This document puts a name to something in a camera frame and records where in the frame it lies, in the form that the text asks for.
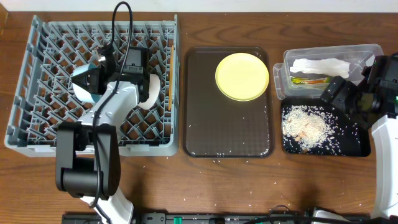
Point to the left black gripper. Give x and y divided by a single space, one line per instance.
143 82

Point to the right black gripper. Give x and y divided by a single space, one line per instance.
347 87

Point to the light blue bowl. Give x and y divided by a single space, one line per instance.
82 94

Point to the white napkin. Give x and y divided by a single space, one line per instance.
331 67

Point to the green yellow sauce packet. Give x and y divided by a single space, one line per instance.
309 81

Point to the white pink bowl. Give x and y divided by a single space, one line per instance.
154 90

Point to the wooden chopstick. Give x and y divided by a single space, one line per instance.
171 77

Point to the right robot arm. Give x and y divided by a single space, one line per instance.
372 104

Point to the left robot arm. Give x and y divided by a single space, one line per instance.
88 163

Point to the black waste tray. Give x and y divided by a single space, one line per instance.
345 137

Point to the grey dishwasher rack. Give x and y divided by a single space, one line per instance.
44 95

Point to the clear plastic bin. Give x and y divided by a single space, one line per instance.
359 57

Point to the spilled rice pile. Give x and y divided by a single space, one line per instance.
308 128

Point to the yellow plate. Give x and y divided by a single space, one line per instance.
242 77

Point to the dark brown serving tray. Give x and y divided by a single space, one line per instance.
216 126

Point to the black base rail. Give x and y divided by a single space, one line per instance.
161 218

